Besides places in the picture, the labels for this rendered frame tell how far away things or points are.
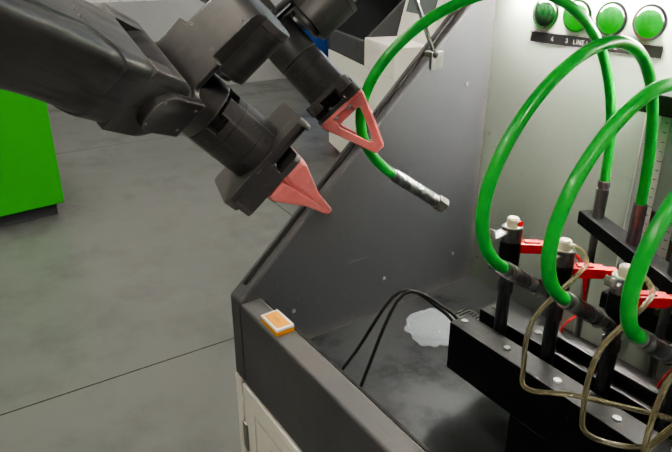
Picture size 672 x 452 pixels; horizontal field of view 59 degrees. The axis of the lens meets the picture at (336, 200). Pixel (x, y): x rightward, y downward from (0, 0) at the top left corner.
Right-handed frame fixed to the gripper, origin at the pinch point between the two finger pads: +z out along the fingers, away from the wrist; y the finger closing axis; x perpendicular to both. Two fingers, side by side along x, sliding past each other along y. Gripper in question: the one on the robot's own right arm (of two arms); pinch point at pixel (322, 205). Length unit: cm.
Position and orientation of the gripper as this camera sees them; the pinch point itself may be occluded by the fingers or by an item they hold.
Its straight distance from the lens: 59.7
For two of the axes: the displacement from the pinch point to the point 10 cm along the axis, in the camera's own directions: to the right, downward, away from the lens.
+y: 6.7, -7.4, -0.6
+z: 6.7, 5.6, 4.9
